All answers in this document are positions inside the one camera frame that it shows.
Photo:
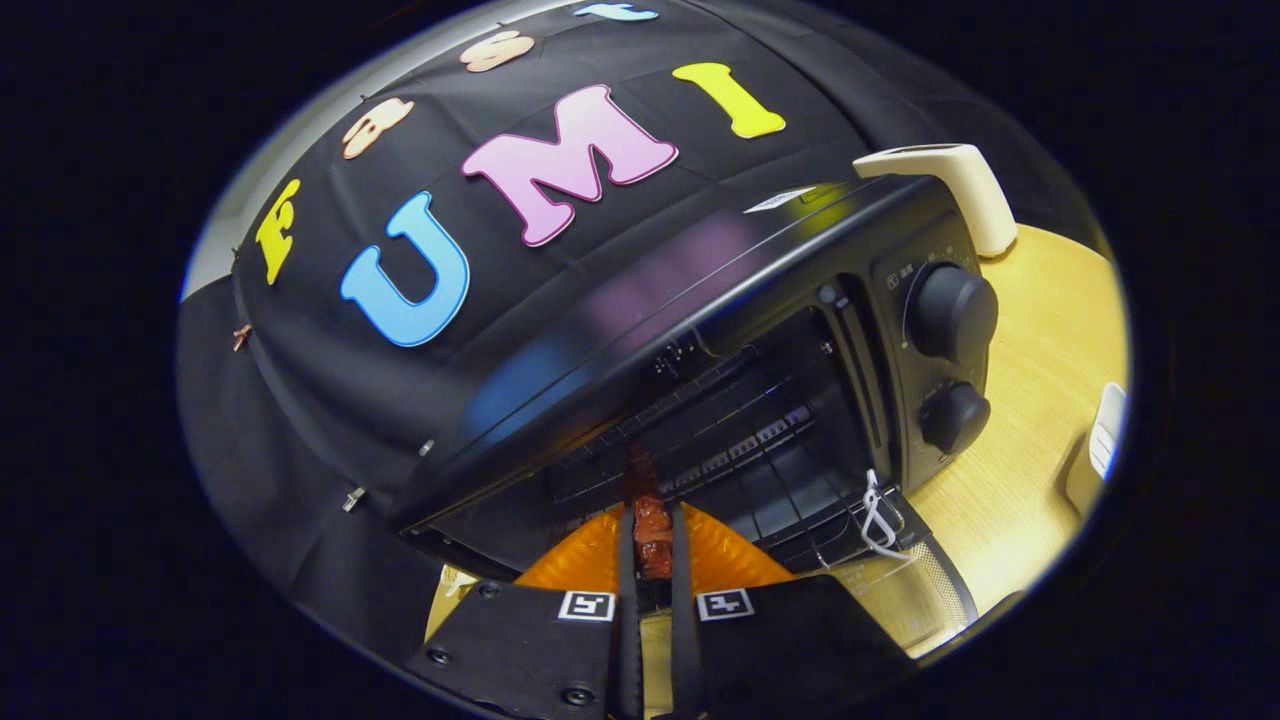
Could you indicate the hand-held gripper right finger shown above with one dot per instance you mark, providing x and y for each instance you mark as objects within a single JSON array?
[{"x": 684, "y": 640}]

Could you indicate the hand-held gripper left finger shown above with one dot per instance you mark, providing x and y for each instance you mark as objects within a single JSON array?
[{"x": 629, "y": 640}]

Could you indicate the red meat slice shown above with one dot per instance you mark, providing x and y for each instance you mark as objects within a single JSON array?
[{"x": 652, "y": 530}]

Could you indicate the black toaster oven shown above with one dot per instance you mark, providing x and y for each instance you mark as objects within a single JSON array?
[{"x": 700, "y": 290}]

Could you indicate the white bread toaster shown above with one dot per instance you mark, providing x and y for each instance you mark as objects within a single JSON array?
[{"x": 970, "y": 190}]

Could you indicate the silver cloth clip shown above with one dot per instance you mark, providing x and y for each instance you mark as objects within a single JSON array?
[{"x": 352, "y": 498}]

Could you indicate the black backdrop cloth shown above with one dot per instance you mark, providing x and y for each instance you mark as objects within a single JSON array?
[{"x": 330, "y": 400}]

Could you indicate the white rectangular plate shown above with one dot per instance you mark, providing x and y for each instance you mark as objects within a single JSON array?
[{"x": 1100, "y": 450}]

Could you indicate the pink cloth clip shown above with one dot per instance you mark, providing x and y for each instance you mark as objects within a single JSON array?
[{"x": 241, "y": 337}]

